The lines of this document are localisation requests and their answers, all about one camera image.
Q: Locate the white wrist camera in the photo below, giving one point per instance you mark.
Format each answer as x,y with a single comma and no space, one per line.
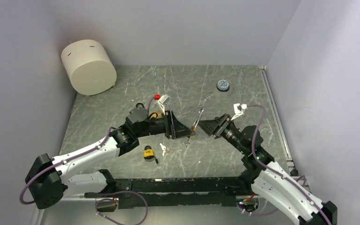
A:
239,110
162,101

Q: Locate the large brass padlock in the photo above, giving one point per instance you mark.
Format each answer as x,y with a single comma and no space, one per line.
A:
156,115

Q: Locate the yellow black padlock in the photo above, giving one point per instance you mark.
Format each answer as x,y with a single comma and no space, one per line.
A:
149,155

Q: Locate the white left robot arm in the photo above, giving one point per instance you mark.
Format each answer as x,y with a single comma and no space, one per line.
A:
51,178

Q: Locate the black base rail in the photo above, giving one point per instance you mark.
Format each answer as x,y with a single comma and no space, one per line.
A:
224,191

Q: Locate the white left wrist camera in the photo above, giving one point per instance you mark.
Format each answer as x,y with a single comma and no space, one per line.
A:
162,101

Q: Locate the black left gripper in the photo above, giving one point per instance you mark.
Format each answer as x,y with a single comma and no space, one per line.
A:
174,129

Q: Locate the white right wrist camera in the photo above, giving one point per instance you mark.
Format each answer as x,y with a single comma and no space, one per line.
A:
239,110

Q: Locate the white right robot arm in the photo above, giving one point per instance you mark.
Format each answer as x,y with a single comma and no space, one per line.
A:
265,177

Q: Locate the silver key pair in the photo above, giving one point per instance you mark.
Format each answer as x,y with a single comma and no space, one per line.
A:
164,149

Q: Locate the cream cylindrical container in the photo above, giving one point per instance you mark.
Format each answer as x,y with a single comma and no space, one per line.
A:
88,67

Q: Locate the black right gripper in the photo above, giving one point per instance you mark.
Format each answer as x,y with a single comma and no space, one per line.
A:
210,126

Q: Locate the small brass padlock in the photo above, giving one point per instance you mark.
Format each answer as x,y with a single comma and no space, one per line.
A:
199,115

